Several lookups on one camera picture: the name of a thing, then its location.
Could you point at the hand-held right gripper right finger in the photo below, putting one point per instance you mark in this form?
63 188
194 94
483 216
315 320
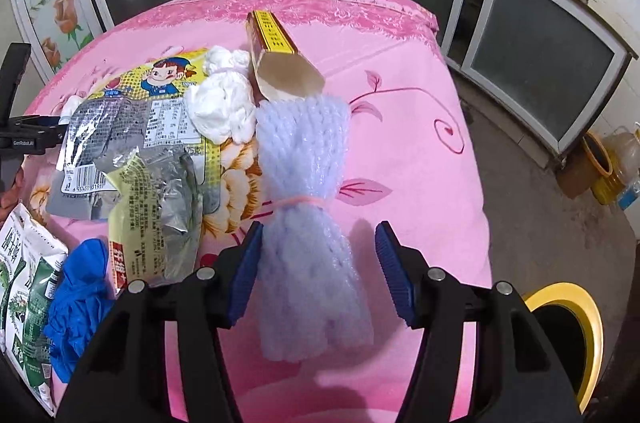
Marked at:
395 275

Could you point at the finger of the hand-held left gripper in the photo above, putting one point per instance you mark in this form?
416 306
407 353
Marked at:
45 122

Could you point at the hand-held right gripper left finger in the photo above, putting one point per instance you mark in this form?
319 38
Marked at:
244 275

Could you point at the yellow cartoon snack bag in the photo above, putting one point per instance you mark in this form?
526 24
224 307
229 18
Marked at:
165 75

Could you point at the white plastic bag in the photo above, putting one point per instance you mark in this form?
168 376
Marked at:
222 103

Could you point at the yellow trash bin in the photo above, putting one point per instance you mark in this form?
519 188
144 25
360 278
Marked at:
590 328

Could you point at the small white wrapper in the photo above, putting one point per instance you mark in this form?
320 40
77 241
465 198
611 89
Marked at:
71 108

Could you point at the silver foil wrapper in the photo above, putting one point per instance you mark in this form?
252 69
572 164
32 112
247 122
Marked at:
95 143

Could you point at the pale yellow foil wrapper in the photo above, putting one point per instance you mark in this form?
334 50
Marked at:
150 223

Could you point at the pink floral blanket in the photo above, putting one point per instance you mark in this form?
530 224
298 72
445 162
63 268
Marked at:
410 143

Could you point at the green white printed bag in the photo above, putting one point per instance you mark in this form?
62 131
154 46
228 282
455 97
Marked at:
25 283

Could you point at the blue rubber glove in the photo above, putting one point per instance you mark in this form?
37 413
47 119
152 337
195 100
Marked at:
80 303

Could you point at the brown jar with yellow rim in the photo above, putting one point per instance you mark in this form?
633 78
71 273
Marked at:
580 168

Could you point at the yellow red cardboard box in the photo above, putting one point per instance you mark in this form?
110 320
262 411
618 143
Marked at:
280 53

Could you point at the large cooking oil jug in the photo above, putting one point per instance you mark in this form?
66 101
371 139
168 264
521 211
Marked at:
622 163

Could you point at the kitchen cabinet with glass doors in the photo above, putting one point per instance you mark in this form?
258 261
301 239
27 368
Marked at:
540 53

